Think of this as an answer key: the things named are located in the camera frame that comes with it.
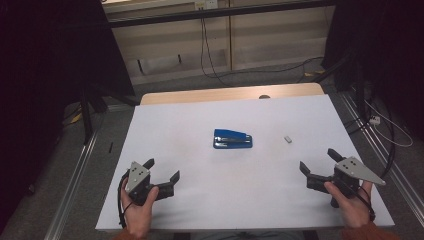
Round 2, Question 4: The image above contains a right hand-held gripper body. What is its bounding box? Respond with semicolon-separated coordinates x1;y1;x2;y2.
330;156;387;209

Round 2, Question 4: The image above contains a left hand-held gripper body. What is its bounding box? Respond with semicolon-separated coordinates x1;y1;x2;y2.
124;161;159;206

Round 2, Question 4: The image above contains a blue stapler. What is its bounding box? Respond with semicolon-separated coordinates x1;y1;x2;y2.
212;128;254;150

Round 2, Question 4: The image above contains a person's left hand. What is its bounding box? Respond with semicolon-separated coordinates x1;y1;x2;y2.
120;177;161;239

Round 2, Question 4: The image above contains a person's right hand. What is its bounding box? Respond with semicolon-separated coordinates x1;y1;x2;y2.
323;180;375;230

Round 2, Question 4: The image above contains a white table cover sheet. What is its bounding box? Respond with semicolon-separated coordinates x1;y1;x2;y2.
95;94;396;232

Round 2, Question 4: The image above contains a black metal stand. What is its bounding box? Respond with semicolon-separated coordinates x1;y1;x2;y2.
79;83;138;146
312;49;368;122

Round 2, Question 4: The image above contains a black curtain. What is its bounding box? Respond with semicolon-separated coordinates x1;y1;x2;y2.
0;0;136;232
321;0;424;142

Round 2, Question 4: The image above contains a black horizontal bar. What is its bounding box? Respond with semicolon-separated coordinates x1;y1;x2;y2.
106;0;336;29

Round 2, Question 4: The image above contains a left hand-held gripper black cable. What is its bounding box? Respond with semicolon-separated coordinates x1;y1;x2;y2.
116;169;135;230

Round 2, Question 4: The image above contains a hand-held gripper black cable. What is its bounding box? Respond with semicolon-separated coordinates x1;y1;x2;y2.
346;181;377;223
116;169;135;230

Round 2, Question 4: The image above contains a right hand-held gripper black cable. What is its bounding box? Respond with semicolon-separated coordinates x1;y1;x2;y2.
346;181;377;223

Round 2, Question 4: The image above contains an aluminium floor rail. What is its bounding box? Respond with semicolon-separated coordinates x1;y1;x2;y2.
43;129;102;240
339;91;424;218

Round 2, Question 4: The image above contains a black floor cable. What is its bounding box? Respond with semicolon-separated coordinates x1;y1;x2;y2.
344;95;398;181

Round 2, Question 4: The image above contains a white floor cable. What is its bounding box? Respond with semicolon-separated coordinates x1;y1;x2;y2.
364;99;415;149

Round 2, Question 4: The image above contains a black hanging wall cable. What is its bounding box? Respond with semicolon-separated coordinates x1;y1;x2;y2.
199;18;325;81
202;18;234;88

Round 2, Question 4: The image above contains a white wall socket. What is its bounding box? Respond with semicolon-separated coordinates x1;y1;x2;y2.
194;0;220;11

